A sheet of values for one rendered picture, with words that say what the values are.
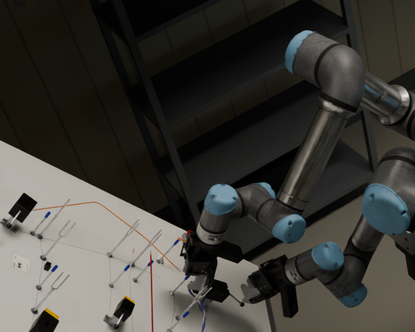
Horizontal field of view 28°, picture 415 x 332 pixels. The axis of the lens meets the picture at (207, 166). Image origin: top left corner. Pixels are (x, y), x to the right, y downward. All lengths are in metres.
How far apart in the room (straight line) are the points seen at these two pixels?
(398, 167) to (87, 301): 0.82
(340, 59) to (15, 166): 0.92
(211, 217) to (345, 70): 0.48
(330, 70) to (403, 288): 1.88
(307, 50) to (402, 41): 2.58
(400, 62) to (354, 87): 2.69
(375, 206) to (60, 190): 0.90
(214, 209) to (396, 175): 0.45
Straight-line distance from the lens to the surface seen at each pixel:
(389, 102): 2.27
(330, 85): 1.96
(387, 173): 1.89
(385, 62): 4.57
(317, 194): 3.97
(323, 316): 3.64
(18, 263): 2.04
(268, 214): 2.02
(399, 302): 3.64
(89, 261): 2.18
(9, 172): 2.26
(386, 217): 1.87
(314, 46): 2.02
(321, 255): 2.13
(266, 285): 2.26
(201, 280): 2.21
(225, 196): 2.02
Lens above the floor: 2.77
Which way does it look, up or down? 37 degrees down
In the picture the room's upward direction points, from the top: 19 degrees counter-clockwise
